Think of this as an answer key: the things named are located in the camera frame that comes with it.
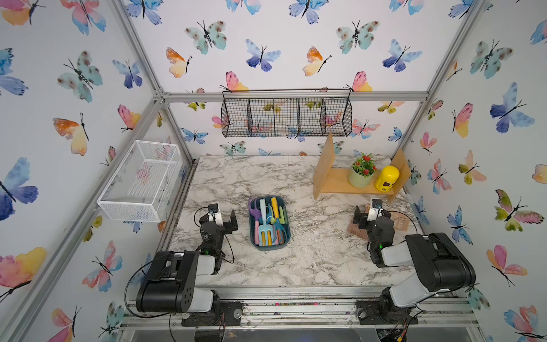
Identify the green rake brown handle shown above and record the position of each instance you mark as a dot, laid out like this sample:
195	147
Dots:
282	216

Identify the pink hand brush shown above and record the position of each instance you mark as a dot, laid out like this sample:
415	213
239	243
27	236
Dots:
357	226

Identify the potted red flower plant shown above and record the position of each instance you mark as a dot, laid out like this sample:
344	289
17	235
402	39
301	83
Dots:
362	171

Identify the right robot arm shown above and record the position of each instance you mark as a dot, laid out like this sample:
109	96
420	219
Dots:
439	265

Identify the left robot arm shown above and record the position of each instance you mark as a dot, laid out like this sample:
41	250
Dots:
168	283

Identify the wooden shelf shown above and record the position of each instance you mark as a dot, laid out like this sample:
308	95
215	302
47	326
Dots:
327	179

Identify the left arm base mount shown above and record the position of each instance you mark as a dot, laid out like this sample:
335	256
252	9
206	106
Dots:
222	314

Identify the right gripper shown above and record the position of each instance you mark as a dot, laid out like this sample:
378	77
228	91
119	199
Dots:
362	216

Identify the purple fork pink handle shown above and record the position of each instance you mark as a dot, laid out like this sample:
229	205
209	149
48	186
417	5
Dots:
256	214

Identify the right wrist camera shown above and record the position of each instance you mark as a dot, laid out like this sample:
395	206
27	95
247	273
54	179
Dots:
375	209

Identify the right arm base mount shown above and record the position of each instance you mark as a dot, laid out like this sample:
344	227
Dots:
376	312

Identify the teal plastic storage box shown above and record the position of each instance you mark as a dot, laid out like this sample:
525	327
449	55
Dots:
270	217

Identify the teal fork yellow handle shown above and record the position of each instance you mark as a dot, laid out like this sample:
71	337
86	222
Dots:
278	225

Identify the pink dustpan scoop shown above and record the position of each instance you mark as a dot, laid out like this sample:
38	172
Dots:
401	221

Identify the white mesh wall basket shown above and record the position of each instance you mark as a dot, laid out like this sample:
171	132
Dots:
141	186

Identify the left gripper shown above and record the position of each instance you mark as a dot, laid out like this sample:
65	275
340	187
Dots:
226	225

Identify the black wire wall basket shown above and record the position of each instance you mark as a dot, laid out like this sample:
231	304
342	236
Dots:
295	114

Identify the yellow plastic jar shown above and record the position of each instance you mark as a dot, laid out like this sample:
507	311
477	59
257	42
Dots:
387	178

